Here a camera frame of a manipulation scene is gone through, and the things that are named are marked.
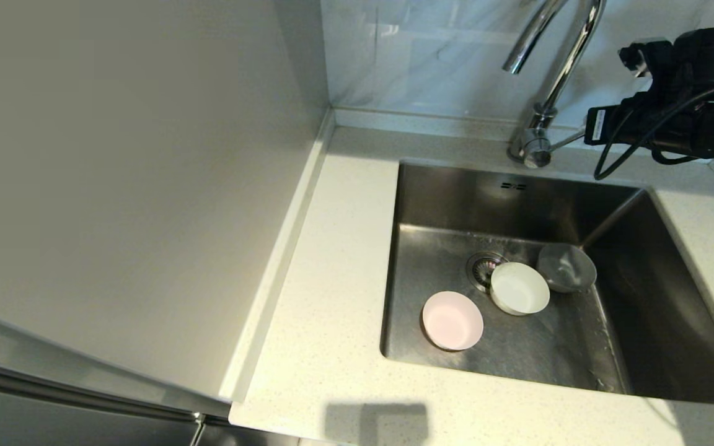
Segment round metal drain strainer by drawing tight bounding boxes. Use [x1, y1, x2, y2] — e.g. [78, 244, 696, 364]
[465, 251, 509, 293]

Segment stainless steel sink basin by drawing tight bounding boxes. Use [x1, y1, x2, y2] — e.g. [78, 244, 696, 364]
[380, 162, 714, 406]

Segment grey ceramic bowl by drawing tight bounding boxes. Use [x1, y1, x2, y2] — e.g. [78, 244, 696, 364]
[537, 242, 598, 294]

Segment tall white side panel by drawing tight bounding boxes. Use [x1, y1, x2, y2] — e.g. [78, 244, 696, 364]
[0, 0, 337, 401]

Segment pink ceramic bowl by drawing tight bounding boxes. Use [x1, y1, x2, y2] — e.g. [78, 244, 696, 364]
[421, 291, 485, 352]

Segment stainless steel refrigerator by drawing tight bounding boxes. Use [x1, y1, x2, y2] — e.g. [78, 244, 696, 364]
[0, 300, 299, 446]

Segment white ceramic bowl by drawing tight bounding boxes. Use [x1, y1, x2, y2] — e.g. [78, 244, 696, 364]
[489, 261, 551, 317]

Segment chrome gooseneck faucet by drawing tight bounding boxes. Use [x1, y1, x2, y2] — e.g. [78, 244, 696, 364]
[501, 0, 606, 169]

